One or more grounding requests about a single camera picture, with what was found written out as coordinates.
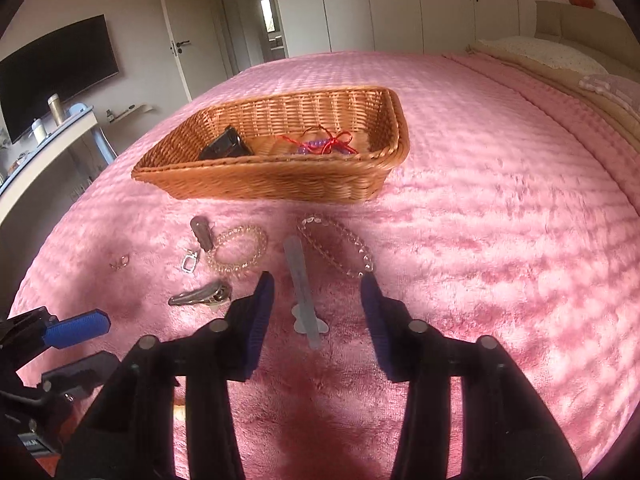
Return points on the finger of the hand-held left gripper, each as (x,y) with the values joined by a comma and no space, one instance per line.
(85,370)
(75,327)

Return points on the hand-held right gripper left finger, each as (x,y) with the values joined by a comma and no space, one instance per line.
(260,312)

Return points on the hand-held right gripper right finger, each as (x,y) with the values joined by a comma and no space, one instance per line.
(373,305)

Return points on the brown wicker basket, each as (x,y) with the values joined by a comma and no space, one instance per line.
(280,180)

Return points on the silver metal hair clip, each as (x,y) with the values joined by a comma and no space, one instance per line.
(200,294)

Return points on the small gold earring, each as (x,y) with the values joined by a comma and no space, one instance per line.
(121,259)

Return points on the silver square pendant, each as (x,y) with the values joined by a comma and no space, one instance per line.
(184,263)

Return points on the brown hair clip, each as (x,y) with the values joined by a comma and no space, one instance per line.
(202,232)

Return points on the pink plush blanket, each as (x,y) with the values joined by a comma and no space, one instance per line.
(475,235)

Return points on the white desk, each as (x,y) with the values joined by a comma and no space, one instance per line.
(35,170)

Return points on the red ribbon purple item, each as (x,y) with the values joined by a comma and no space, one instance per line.
(332,143)

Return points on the black hair claw clip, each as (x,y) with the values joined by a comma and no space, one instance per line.
(225,145)

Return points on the white cup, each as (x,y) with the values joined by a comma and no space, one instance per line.
(39,131)

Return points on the beige quilt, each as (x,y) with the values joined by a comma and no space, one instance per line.
(575,92)

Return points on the white room door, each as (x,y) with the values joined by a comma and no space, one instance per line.
(195,20)

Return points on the white floral pillow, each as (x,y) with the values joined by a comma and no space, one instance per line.
(545,52)

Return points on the white wardrobe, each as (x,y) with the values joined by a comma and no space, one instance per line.
(400,0)

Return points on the folded pale pink blanket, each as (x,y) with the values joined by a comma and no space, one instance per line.
(607,87)

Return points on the beige bed headboard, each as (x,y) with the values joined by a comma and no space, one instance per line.
(560,20)

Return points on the white wall shelf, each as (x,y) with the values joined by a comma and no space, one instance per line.
(131,112)

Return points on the black wall television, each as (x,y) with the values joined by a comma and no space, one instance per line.
(55,75)

